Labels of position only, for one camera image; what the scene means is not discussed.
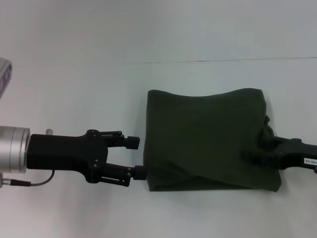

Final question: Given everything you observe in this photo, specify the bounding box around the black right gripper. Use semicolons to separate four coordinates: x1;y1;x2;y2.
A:
243;135;317;172

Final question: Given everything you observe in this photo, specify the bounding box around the left arm connector cable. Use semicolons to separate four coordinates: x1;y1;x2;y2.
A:
0;169;56;188

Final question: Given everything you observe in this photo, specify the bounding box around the dark green FREE t-shirt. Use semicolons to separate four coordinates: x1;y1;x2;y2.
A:
146;88;282;193

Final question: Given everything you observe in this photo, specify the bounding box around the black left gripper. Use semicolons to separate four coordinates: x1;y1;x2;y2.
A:
26;129;148;187

